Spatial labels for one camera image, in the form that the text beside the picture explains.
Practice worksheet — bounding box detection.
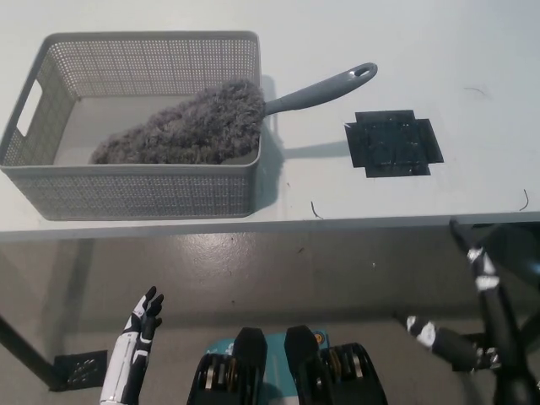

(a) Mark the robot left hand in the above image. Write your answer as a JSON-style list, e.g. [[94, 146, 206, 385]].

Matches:
[[99, 285, 165, 405]]

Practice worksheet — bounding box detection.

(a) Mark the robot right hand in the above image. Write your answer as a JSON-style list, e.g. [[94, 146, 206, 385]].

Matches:
[[406, 219, 540, 405]]

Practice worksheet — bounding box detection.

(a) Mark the grey fluffy duster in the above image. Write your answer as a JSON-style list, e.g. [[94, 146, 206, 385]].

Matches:
[[89, 62, 379, 166]]

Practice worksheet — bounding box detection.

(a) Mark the black tape patch on desk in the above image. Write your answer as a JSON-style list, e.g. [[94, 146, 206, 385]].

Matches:
[[343, 108, 445, 180]]

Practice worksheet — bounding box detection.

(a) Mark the black metal table leg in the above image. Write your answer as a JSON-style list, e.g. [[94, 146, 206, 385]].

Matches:
[[0, 314, 65, 392]]

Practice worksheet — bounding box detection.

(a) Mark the grey perforated plastic basket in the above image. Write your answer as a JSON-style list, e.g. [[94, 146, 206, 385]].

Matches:
[[0, 30, 265, 222]]

